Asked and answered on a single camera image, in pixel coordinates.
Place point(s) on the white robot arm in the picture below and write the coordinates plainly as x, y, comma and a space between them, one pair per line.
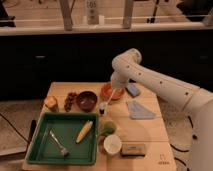
190, 98

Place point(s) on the blue sponge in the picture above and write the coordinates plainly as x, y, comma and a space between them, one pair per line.
132, 90

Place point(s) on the yellow corn cob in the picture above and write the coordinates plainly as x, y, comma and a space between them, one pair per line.
84, 131

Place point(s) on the dark purple bowl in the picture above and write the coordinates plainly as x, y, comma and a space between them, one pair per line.
86, 101

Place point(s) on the silver fork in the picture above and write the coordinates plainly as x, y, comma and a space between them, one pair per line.
64, 152

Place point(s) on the white cup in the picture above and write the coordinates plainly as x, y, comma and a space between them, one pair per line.
112, 144

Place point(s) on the orange bowl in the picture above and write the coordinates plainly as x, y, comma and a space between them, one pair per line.
118, 93

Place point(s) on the light blue folded cloth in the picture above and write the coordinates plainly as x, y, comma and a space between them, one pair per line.
138, 111

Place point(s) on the green plastic tray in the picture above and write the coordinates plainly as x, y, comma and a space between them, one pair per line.
66, 127

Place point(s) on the yellow bread toy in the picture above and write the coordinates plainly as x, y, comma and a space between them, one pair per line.
51, 103

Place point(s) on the brown grape bunch toy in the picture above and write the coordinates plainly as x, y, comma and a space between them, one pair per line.
70, 99

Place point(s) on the green pear toy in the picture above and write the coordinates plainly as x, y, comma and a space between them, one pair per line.
108, 128

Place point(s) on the white handled black brush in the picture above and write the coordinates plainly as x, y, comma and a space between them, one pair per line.
106, 102

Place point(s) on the white remote on ledge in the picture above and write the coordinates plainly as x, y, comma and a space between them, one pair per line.
92, 12

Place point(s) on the tan and black sponge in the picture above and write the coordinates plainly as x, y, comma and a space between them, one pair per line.
133, 149

